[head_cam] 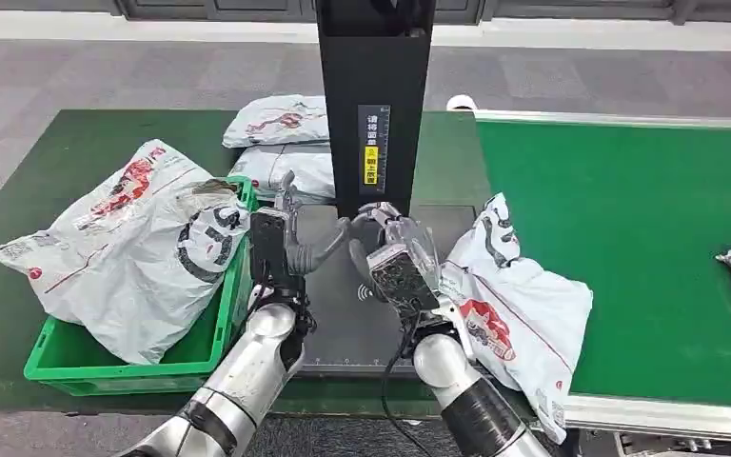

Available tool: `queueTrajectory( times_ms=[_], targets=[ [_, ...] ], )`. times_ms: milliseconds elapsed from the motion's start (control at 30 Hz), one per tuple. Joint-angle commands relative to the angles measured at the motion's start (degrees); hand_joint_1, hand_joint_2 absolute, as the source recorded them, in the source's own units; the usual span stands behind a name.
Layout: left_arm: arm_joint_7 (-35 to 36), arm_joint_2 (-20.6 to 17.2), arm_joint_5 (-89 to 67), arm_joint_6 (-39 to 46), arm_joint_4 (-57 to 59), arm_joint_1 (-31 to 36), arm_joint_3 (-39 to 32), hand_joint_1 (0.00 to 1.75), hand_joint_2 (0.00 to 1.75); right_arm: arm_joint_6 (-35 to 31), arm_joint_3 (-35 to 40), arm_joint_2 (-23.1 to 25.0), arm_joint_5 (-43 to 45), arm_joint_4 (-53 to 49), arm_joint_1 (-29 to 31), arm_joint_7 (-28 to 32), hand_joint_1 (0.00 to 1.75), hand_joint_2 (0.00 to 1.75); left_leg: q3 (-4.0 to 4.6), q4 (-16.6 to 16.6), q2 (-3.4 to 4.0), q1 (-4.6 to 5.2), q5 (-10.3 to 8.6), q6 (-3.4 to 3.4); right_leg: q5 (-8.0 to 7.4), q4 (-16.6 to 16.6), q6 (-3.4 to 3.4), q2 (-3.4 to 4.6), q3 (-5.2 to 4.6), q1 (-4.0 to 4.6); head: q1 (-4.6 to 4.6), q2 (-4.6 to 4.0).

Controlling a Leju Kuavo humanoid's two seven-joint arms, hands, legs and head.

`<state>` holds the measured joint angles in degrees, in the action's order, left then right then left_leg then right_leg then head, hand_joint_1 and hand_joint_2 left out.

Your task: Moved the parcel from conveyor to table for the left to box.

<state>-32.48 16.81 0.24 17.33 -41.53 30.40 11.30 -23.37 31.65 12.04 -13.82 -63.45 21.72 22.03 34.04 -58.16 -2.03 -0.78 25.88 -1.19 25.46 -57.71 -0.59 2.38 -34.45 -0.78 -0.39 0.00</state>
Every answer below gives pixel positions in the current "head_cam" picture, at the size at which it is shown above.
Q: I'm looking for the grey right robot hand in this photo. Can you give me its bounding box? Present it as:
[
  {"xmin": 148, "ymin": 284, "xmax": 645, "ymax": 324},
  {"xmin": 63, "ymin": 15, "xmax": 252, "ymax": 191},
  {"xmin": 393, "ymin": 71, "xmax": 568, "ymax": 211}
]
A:
[{"xmin": 347, "ymin": 201, "xmax": 443, "ymax": 299}]

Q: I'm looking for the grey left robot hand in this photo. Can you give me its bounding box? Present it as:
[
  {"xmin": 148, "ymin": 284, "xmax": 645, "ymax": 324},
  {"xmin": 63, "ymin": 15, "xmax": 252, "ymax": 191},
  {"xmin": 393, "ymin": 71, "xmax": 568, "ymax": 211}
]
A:
[{"xmin": 273, "ymin": 169, "xmax": 352, "ymax": 277}]

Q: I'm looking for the white parcel bag black lettering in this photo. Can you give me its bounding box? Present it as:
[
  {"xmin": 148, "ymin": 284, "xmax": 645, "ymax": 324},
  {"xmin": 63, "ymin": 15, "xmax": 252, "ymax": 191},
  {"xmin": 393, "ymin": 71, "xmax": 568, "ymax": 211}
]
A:
[
  {"xmin": 0, "ymin": 138, "xmax": 252, "ymax": 368},
  {"xmin": 439, "ymin": 191, "xmax": 595, "ymax": 447}
]

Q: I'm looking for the black scanner pad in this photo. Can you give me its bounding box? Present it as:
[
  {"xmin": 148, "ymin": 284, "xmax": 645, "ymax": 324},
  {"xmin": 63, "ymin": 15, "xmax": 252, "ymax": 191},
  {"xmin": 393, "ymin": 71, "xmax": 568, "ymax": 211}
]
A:
[{"xmin": 288, "ymin": 203, "xmax": 478, "ymax": 379}]

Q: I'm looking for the white parcel bag red print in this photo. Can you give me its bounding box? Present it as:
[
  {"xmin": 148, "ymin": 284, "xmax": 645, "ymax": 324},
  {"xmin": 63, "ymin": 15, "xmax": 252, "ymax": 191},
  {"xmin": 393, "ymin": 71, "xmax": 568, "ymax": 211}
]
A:
[
  {"xmin": 222, "ymin": 94, "xmax": 331, "ymax": 150},
  {"xmin": 228, "ymin": 141, "xmax": 338, "ymax": 207}
]

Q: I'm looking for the black and yellow column label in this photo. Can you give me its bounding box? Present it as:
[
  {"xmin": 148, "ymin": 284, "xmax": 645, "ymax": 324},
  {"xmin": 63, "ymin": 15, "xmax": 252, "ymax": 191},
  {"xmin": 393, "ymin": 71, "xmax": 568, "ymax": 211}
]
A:
[{"xmin": 357, "ymin": 104, "xmax": 392, "ymax": 195}]

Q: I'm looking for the black scanner column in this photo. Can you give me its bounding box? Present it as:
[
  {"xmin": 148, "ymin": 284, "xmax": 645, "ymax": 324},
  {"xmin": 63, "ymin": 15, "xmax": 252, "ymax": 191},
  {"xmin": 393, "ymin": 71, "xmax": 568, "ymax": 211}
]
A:
[{"xmin": 313, "ymin": 0, "xmax": 437, "ymax": 220}]

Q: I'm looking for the green conveyor belt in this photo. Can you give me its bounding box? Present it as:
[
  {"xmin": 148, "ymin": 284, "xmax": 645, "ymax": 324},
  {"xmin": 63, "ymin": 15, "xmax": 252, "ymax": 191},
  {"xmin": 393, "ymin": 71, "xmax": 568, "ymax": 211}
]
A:
[{"xmin": 475, "ymin": 118, "xmax": 731, "ymax": 412}]

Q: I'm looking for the green plastic crate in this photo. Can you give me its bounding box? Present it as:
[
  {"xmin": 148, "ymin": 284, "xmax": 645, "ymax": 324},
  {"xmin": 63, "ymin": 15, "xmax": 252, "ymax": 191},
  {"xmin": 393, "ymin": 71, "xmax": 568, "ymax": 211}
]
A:
[{"xmin": 23, "ymin": 176, "xmax": 260, "ymax": 398}]

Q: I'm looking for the dark green table mat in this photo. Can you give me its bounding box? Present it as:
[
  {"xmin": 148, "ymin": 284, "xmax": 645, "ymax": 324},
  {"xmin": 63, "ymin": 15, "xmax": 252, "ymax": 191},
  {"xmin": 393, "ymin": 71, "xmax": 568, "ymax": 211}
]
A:
[{"xmin": 0, "ymin": 108, "xmax": 535, "ymax": 420}]

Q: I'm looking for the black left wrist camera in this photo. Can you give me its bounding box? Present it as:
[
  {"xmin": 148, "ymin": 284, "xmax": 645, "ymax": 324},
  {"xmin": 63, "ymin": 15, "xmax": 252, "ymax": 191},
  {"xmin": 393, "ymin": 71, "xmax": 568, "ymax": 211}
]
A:
[{"xmin": 248, "ymin": 208, "xmax": 291, "ymax": 290}]

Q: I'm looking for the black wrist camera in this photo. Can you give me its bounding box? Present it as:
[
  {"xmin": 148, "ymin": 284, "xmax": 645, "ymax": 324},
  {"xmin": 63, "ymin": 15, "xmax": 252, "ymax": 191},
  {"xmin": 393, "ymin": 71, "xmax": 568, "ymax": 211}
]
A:
[
  {"xmin": 248, "ymin": 208, "xmax": 291, "ymax": 290},
  {"xmin": 366, "ymin": 244, "xmax": 441, "ymax": 314}
]

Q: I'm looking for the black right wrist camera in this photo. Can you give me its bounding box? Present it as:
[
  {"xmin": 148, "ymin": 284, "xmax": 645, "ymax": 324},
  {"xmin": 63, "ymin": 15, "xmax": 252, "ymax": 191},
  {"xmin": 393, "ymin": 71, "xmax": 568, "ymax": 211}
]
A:
[{"xmin": 366, "ymin": 244, "xmax": 441, "ymax": 314}]

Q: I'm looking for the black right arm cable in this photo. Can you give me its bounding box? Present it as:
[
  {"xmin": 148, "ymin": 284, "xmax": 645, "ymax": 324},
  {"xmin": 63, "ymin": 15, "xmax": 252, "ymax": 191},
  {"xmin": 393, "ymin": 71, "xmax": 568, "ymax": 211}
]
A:
[{"xmin": 380, "ymin": 308, "xmax": 437, "ymax": 457}]

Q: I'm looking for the silver conveyor frame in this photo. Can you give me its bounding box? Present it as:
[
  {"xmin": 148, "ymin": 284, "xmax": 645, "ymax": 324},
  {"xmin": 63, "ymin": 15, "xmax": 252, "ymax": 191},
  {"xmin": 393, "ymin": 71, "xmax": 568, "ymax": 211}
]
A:
[{"xmin": 473, "ymin": 108, "xmax": 731, "ymax": 444}]

